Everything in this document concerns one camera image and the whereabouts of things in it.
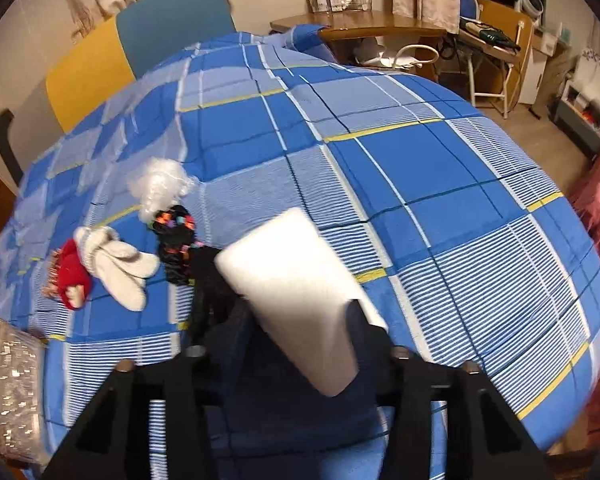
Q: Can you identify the white fluffy ball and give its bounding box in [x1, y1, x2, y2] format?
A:
[126, 157, 199, 223]

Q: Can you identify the blue plaid tablecloth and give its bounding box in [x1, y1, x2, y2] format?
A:
[0, 26, 600, 479]

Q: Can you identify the red haired doll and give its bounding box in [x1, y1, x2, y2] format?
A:
[42, 240, 93, 310]

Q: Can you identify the grey yellow blue headboard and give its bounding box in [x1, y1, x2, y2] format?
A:
[9, 0, 237, 172]

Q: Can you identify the ornate silver tissue box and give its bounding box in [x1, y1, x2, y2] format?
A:
[0, 318, 50, 466]

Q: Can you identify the wooden side table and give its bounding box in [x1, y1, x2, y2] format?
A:
[270, 11, 446, 41]

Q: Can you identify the white foam pad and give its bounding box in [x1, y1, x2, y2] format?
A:
[214, 207, 388, 396]

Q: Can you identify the wooden chair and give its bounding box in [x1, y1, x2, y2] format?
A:
[457, 0, 535, 119]

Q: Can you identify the white knitted sock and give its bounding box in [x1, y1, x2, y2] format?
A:
[73, 226, 160, 312]

